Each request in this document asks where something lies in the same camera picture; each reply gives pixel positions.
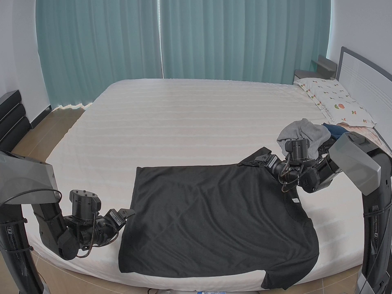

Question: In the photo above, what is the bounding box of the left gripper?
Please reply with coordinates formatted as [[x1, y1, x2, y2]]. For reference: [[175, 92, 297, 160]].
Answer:
[[106, 208, 129, 230]]

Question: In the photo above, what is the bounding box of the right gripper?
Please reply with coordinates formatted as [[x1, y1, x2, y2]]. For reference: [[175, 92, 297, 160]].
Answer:
[[255, 153, 281, 175]]

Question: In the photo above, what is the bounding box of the black polo shirt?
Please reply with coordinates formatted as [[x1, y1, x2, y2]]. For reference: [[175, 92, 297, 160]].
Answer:
[[118, 147, 320, 290]]

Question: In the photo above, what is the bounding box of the pile of clothes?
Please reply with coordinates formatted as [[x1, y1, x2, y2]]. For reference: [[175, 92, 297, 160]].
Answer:
[[276, 118, 343, 158]]

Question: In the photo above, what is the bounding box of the bed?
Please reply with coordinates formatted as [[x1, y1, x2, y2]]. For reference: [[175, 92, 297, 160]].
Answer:
[[26, 46, 392, 288]]

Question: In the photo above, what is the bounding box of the white printed pillow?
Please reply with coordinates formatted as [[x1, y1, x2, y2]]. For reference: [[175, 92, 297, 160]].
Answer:
[[293, 77, 377, 128]]

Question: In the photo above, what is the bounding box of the grey bedside table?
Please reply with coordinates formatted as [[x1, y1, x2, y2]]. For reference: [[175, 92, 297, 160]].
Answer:
[[294, 55, 338, 80]]

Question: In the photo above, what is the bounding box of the blue-green curtain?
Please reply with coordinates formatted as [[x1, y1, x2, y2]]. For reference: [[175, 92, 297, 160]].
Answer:
[[36, 0, 163, 111], [159, 0, 333, 85]]

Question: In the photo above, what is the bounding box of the black chest of drawers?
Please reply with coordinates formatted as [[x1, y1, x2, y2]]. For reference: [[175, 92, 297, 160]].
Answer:
[[0, 91, 31, 152]]

